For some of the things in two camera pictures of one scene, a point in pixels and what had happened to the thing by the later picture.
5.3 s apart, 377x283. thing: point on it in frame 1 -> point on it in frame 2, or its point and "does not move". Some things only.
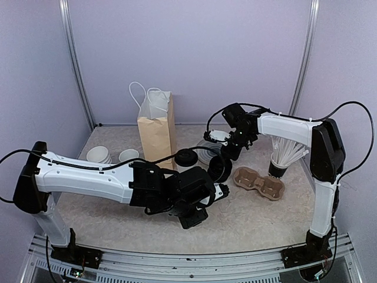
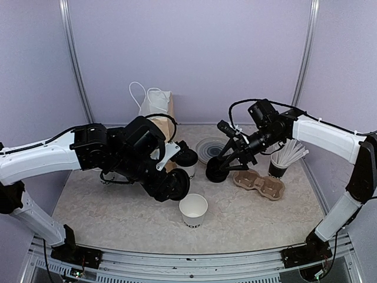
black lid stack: (220, 168) does not move
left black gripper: (188, 223) -> (159, 189)
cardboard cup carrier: (273, 187) does not move
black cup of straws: (284, 151) does not move
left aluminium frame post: (73, 52) does not move
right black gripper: (233, 154) -> (242, 146)
